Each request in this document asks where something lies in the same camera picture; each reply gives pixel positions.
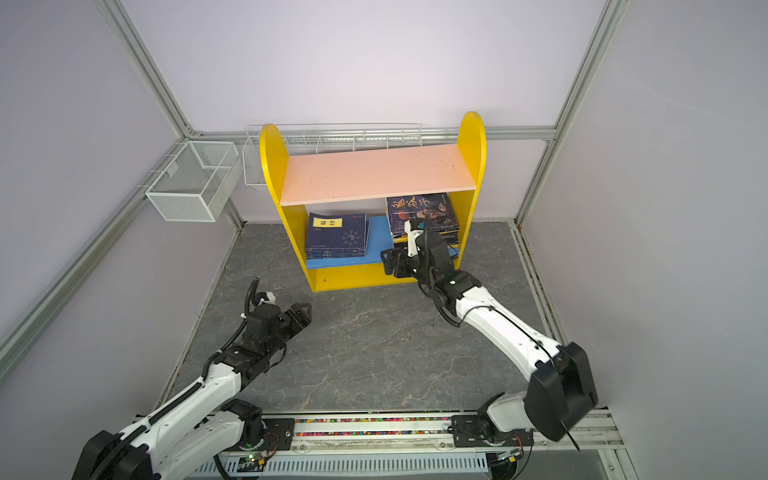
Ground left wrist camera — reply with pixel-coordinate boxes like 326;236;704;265
243;277;276;316

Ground white slotted cable duct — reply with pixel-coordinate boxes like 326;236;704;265
222;452;491;479

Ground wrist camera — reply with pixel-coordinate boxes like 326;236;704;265
404;220;424;258
243;277;276;316

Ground white mesh wire basket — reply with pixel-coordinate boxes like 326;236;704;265
146;140;242;223

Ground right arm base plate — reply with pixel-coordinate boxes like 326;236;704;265
447;414;534;448

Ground green circuit board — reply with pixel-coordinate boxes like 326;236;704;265
237;455;266;473

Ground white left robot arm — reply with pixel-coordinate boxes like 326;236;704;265
73;301;312;479

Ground yellow wooden bookshelf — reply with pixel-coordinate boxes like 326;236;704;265
258;111;488;266

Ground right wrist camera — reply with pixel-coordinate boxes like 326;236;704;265
404;220;424;258

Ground black antler cover book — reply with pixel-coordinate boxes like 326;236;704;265
393;231;460;248

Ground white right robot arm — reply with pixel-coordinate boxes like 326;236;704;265
381;230;599;444

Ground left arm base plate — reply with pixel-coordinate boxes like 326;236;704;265
238;417;296;453

